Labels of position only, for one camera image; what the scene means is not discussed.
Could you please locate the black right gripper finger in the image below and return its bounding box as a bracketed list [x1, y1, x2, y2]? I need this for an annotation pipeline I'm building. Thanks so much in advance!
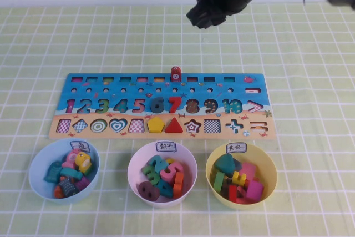
[186, 3, 213, 27]
[198, 12, 231, 30]

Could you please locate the red fish piece number 7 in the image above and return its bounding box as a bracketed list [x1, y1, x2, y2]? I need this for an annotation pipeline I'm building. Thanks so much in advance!
[169, 66, 182, 83]

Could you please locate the blue-grey number 6 piece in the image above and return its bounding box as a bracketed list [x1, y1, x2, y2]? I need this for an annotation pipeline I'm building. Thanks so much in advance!
[150, 97, 168, 113]

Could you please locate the blue wooden number puzzle board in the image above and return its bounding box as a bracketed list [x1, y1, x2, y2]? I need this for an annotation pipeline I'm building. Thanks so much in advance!
[48, 73, 274, 140]

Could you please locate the red triangle piece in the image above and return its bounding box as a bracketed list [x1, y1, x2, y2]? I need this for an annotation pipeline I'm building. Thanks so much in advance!
[164, 117, 184, 134]

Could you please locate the yellow pentagon piece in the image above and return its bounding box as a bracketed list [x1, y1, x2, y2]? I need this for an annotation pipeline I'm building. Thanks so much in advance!
[146, 117, 166, 134]

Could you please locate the white paper label on yellow bowl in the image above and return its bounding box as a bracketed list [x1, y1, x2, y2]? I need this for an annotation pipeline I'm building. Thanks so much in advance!
[225, 143, 248, 155]

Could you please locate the white paper label on pink bowl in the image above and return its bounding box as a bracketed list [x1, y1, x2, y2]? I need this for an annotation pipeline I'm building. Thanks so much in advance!
[155, 140, 178, 153]

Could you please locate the teal heart piece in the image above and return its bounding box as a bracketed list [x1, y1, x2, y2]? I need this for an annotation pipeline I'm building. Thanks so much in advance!
[214, 153, 236, 178]

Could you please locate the blue-grey shape piece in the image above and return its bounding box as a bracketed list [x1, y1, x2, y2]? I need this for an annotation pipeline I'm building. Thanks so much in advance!
[232, 157, 244, 172]

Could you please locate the pink rectangle piece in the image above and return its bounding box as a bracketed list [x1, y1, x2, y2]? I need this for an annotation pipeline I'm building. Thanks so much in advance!
[238, 162, 257, 181]

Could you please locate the teal number 2 piece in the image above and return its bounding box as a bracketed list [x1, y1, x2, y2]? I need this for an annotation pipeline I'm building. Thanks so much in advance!
[146, 154, 168, 174]

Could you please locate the pink number 5 piece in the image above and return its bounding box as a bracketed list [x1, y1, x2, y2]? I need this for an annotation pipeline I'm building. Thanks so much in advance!
[159, 162, 185, 183]

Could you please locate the yellow equals sign piece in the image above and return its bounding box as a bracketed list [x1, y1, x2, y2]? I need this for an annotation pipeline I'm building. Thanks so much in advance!
[231, 170, 248, 186]

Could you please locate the green shape piece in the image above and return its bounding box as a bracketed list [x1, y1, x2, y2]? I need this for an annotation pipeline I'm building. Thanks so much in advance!
[213, 170, 226, 194]

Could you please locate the green number 3 piece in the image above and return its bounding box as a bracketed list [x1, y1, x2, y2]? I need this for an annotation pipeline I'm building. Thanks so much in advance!
[141, 164, 160, 184]

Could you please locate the orange number piece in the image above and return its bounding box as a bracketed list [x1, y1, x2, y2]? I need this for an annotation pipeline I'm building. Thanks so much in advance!
[173, 171, 185, 200]

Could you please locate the yellow plastic bowl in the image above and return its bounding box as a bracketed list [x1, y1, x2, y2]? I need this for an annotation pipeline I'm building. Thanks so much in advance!
[205, 143, 278, 211]

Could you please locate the magenta square piece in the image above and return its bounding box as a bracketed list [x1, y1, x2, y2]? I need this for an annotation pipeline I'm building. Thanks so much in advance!
[246, 179, 265, 200]

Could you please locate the teal number 4 piece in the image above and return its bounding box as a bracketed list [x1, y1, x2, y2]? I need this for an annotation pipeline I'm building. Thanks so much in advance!
[155, 178, 175, 199]

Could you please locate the white paper label on blue bowl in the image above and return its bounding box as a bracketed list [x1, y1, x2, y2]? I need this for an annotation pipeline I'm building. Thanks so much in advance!
[69, 140, 91, 153]

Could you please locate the red cross shape piece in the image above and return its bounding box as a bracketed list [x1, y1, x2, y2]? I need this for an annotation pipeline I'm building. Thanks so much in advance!
[235, 185, 251, 205]

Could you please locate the pale pink plastic bowl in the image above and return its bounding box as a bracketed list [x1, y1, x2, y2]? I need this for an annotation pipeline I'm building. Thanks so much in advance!
[127, 140, 199, 208]

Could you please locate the maroon number 8 piece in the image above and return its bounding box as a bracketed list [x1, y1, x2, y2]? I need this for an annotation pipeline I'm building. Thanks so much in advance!
[137, 180, 161, 202]

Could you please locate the yellow fish piece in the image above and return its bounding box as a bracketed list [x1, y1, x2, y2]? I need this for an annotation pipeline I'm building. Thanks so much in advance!
[74, 152, 93, 175]

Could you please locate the pink fish piece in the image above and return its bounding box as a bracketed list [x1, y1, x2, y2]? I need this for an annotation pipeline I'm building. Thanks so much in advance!
[61, 149, 84, 169]

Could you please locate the light teal fish piece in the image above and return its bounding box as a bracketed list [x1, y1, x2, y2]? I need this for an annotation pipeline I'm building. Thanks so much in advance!
[59, 167, 84, 180]

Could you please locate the purple fish piece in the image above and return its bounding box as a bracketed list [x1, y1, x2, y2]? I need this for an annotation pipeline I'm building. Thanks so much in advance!
[74, 176, 91, 191]

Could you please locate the dark teal fish piece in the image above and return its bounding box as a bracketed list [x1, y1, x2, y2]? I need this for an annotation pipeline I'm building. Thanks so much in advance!
[43, 160, 63, 184]

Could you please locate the grey fish piece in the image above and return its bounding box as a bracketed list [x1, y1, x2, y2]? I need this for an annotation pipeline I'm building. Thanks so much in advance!
[59, 177, 77, 198]

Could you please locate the orange fish piece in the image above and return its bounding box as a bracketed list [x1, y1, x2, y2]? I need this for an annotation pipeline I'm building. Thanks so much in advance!
[53, 184, 66, 199]

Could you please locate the light blue plastic bowl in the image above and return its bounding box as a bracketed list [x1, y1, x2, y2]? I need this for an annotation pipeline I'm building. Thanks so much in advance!
[28, 137, 100, 204]

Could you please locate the green white grid tablecloth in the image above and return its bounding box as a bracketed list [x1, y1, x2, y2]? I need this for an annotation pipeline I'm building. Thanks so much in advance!
[0, 0, 355, 237]

